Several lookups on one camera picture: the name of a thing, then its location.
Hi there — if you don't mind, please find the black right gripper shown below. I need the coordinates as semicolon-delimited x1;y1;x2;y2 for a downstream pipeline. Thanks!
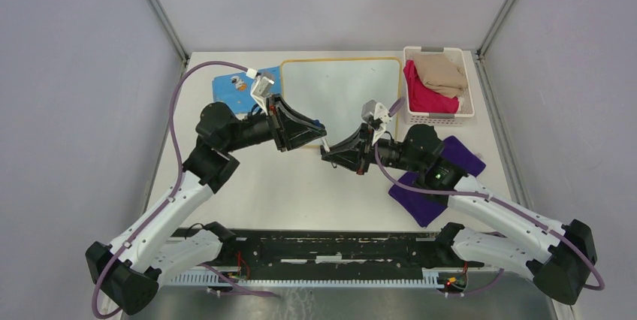
323;122;423;176

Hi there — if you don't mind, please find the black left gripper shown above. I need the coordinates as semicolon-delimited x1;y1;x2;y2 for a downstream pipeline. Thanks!
223;93;327;152

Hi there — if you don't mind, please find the white whiteboard marker pen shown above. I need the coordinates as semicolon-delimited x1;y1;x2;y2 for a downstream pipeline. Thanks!
321;137;330;152

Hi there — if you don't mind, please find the yellow framed whiteboard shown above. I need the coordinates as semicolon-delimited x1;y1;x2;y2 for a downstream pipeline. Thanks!
280;57;403;146

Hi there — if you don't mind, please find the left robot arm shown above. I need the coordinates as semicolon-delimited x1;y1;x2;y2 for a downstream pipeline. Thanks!
85;94;327;315

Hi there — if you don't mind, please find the blue cartoon cloth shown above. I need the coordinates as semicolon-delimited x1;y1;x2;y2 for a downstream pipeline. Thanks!
212;66;282;114

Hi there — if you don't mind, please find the red cloth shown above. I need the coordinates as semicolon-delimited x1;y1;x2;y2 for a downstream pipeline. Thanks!
403;60;460;113

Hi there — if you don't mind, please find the purple cloth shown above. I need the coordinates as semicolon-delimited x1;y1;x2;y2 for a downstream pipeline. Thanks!
388;135;486;228

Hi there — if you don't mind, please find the beige cloth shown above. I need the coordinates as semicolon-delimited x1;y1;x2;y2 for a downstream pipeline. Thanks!
412;53;468;98

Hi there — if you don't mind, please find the white plastic basket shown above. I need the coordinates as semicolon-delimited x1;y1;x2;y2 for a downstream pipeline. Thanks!
402;47;475;126

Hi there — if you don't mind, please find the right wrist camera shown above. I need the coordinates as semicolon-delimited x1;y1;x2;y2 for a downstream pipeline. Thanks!
361;100;391;145

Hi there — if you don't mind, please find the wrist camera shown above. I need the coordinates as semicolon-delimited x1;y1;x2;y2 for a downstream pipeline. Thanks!
361;100;391;145
246;68;275;111

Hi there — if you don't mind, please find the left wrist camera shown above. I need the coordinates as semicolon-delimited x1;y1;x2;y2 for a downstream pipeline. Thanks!
246;68;275;111

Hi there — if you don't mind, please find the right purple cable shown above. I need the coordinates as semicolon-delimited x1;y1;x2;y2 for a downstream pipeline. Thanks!
373;98;606;291

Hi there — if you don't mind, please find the purple cable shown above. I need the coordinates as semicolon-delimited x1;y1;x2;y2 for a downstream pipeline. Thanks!
91;60;260;320
373;98;606;291

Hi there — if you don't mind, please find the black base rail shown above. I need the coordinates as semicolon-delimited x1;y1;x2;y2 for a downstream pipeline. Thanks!
207;228;483;281

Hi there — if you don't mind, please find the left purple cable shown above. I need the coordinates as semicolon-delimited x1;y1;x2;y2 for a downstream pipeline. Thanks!
91;60;260;320

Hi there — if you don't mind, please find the white slotted cable duct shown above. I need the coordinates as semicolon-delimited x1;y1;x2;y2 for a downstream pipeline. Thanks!
165;268;448;290

